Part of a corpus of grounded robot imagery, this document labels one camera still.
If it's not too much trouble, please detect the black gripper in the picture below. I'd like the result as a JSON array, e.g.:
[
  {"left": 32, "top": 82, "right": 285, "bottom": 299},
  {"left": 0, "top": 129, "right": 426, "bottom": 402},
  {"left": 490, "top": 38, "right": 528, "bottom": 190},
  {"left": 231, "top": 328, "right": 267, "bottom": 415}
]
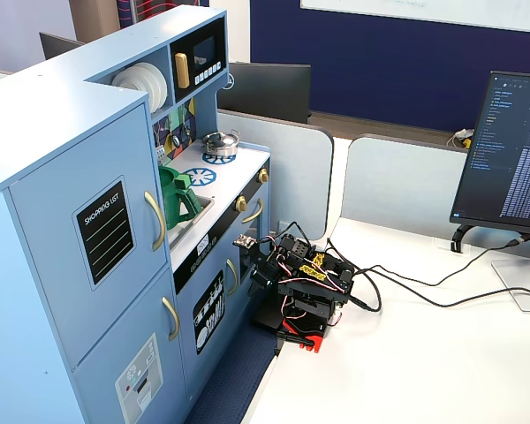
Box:
[{"left": 239, "top": 245, "right": 291, "bottom": 299}]

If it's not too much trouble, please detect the cabinet door with shopping list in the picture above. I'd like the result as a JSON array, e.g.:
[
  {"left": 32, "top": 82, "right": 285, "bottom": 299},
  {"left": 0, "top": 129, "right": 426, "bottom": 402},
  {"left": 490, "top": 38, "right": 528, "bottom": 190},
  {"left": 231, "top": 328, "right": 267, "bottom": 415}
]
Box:
[{"left": 7, "top": 101, "right": 171, "bottom": 367}]

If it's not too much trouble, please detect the blue oven door with window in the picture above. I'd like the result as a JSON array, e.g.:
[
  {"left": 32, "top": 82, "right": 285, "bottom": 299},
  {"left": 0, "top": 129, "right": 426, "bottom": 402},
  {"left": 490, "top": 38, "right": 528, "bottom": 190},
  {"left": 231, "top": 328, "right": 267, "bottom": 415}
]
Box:
[{"left": 239, "top": 183, "right": 271, "bottom": 286}]

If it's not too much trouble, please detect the dishwasher door with dish print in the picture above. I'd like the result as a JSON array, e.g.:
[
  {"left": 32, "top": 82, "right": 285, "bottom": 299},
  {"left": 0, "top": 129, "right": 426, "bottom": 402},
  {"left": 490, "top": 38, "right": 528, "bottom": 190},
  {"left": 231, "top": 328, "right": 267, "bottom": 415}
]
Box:
[{"left": 174, "top": 240, "right": 245, "bottom": 401}]

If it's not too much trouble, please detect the fridge door with dispenser print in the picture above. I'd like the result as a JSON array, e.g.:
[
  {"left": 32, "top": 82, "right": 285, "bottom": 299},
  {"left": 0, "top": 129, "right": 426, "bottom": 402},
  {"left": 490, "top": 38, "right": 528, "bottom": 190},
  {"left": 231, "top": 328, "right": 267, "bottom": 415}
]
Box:
[{"left": 72, "top": 264, "right": 189, "bottom": 424}]

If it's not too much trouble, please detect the grey toy sink basin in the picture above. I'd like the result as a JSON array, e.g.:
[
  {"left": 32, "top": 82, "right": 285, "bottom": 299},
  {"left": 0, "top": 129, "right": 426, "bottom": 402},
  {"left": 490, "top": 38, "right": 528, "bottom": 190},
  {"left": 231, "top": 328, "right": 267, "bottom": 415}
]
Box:
[{"left": 167, "top": 196, "right": 216, "bottom": 254}]

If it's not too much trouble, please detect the grey desk partition panel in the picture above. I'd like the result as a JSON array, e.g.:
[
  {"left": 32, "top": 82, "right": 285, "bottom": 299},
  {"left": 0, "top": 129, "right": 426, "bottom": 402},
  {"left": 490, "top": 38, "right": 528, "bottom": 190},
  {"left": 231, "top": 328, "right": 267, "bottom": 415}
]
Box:
[
  {"left": 340, "top": 133, "right": 470, "bottom": 223},
  {"left": 217, "top": 109, "right": 336, "bottom": 240}
]

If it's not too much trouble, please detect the green plastic pitcher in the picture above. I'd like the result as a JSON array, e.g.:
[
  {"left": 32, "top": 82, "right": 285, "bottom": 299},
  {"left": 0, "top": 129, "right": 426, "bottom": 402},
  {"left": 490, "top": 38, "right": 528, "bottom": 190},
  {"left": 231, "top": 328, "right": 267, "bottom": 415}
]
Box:
[{"left": 157, "top": 163, "right": 203, "bottom": 231}]

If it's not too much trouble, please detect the steel toy pot with lid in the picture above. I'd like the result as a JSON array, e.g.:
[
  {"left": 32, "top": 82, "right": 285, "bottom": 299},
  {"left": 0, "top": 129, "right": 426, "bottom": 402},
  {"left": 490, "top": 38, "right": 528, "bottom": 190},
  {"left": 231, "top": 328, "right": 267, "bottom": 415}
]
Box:
[{"left": 201, "top": 129, "right": 241, "bottom": 158}]

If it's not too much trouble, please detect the black monitor back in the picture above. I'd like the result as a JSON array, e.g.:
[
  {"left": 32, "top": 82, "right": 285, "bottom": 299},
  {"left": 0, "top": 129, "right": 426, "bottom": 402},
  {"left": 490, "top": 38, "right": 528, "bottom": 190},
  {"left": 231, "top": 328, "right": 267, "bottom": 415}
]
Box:
[
  {"left": 226, "top": 61, "right": 313, "bottom": 125},
  {"left": 38, "top": 31, "right": 86, "bottom": 61}
]

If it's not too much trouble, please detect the white toy plate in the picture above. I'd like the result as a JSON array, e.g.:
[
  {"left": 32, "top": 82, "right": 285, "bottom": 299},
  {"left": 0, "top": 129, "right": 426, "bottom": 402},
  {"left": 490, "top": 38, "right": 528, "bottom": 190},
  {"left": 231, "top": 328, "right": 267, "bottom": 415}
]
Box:
[
  {"left": 134, "top": 61, "right": 169, "bottom": 111},
  {"left": 111, "top": 64, "right": 160, "bottom": 110},
  {"left": 127, "top": 63, "right": 165, "bottom": 110}
]

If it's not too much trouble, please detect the blue wooden toy kitchen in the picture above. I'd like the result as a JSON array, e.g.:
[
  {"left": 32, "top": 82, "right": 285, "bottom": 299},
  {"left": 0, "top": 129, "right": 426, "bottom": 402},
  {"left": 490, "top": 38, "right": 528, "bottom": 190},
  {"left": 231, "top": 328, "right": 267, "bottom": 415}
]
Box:
[{"left": 0, "top": 4, "right": 273, "bottom": 424}]

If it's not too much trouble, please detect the silver monitor stand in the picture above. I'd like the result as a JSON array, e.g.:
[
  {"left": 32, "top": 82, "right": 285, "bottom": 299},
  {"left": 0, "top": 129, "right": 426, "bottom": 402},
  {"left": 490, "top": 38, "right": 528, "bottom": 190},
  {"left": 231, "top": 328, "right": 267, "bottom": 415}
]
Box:
[{"left": 490, "top": 231, "right": 530, "bottom": 314}]

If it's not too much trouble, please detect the computer monitor showing code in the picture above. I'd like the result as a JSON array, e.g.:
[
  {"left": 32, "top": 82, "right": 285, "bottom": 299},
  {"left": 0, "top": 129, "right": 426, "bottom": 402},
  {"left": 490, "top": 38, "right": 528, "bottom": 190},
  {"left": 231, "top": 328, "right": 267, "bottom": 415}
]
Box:
[{"left": 449, "top": 70, "right": 530, "bottom": 236}]

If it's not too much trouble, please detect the whiteboard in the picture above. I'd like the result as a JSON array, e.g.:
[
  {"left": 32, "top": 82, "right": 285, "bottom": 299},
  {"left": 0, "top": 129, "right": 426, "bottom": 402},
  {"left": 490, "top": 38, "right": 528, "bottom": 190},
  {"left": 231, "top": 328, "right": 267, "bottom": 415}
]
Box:
[{"left": 299, "top": 0, "right": 530, "bottom": 35}]

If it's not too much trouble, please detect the gold dishwasher door handle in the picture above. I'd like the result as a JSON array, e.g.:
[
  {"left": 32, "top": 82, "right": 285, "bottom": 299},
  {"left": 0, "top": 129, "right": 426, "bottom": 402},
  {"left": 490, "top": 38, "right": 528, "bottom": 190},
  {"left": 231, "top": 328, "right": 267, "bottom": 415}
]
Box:
[{"left": 225, "top": 258, "right": 239, "bottom": 297}]

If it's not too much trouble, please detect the red white servo wire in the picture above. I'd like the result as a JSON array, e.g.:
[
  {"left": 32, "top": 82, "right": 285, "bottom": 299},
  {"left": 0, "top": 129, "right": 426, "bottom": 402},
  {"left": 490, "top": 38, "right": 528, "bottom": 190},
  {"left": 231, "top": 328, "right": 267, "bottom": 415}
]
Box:
[{"left": 258, "top": 236, "right": 293, "bottom": 284}]

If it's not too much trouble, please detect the gold oven door handle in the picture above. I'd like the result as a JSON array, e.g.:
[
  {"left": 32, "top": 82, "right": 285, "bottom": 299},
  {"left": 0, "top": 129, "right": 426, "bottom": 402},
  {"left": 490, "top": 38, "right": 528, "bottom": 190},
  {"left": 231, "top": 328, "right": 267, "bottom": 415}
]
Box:
[{"left": 241, "top": 198, "right": 265, "bottom": 225}]

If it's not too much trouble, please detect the red robot base mount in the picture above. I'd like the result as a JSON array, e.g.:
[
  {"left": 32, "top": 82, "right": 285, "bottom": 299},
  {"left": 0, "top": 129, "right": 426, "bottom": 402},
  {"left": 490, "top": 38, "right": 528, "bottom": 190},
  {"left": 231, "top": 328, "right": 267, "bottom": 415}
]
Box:
[{"left": 274, "top": 314, "right": 327, "bottom": 354}]

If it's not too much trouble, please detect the gold curved lower door handle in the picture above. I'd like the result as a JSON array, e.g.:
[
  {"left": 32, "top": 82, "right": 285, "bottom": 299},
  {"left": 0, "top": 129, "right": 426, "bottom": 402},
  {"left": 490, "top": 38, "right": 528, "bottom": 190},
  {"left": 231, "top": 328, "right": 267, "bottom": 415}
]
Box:
[{"left": 162, "top": 296, "right": 181, "bottom": 342}]

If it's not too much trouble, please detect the gold curved door handle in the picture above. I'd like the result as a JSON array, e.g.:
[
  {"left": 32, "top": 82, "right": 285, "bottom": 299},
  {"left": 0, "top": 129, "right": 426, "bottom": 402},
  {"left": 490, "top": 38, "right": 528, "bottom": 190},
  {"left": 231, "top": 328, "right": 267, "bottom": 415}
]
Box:
[
  {"left": 143, "top": 191, "right": 167, "bottom": 252},
  {"left": 162, "top": 296, "right": 181, "bottom": 342}
]

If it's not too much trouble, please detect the gold curved upper door handle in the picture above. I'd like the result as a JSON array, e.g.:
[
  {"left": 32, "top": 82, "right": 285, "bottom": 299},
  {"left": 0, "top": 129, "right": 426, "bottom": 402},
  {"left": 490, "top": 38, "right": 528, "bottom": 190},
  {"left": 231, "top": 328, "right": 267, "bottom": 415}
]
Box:
[{"left": 143, "top": 191, "right": 167, "bottom": 252}]

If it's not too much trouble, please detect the black cable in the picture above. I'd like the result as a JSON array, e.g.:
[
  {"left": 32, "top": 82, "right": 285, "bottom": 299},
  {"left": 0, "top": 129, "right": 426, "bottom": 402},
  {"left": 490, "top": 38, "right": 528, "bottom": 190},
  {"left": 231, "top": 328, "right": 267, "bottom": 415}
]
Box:
[
  {"left": 335, "top": 263, "right": 530, "bottom": 314},
  {"left": 325, "top": 235, "right": 530, "bottom": 288}
]

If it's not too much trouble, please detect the toy microwave with gold handle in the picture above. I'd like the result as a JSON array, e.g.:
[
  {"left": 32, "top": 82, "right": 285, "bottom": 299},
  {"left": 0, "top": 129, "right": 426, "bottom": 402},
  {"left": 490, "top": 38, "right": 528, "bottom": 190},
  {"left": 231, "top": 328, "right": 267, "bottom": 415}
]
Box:
[{"left": 170, "top": 18, "right": 227, "bottom": 103}]

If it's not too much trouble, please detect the black cable holder bracket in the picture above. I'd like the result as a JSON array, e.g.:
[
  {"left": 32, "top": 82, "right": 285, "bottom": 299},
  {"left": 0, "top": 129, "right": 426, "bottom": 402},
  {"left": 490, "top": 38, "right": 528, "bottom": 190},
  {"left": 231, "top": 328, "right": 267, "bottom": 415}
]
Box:
[{"left": 450, "top": 223, "right": 475, "bottom": 254}]

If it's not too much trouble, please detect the gold microwave door handle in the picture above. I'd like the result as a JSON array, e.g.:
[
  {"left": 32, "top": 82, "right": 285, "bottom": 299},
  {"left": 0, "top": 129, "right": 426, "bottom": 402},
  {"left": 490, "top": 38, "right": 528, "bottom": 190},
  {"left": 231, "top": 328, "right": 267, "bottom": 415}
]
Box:
[{"left": 174, "top": 52, "right": 192, "bottom": 88}]

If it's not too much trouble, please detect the white yellow cable bundle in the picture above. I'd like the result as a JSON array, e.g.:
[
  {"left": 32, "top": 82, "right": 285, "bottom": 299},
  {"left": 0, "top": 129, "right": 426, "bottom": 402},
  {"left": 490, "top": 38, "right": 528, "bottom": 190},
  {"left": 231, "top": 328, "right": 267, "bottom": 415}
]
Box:
[{"left": 445, "top": 127, "right": 475, "bottom": 151}]

